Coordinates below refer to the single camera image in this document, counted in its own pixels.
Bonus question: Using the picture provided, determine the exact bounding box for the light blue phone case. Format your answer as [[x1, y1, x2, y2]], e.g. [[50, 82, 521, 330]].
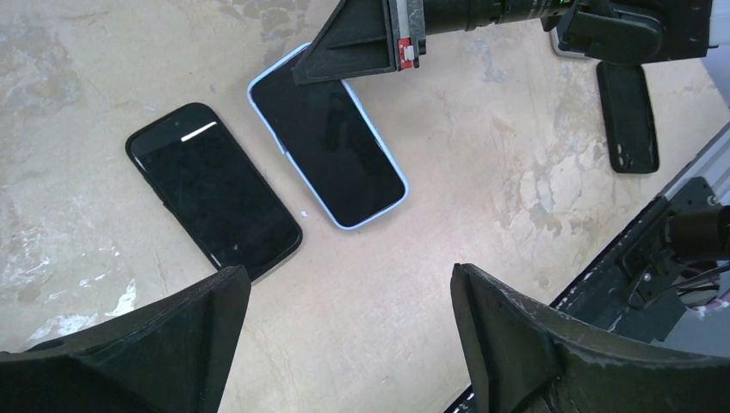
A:
[[246, 41, 411, 231]]

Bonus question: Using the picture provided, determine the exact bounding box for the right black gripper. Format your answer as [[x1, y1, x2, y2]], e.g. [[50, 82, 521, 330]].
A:
[[292, 0, 565, 84]]

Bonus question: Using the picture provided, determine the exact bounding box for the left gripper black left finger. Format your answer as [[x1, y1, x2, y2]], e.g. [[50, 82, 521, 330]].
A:
[[1, 266, 251, 412]]

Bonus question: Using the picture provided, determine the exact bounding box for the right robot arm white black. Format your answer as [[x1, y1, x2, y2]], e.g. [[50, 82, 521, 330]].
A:
[[293, 1, 722, 84]]

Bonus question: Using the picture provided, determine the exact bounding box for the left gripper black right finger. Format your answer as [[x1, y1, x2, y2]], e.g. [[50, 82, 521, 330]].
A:
[[450, 264, 729, 412]]

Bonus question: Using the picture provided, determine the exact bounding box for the aluminium frame rail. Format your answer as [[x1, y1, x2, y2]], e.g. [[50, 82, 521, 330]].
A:
[[659, 124, 729, 205]]

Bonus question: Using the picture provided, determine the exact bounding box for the black phone case edge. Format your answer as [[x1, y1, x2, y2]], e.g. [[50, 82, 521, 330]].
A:
[[597, 62, 660, 175]]

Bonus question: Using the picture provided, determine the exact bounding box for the black phone with camera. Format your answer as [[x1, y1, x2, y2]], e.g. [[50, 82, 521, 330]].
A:
[[125, 102, 303, 280]]

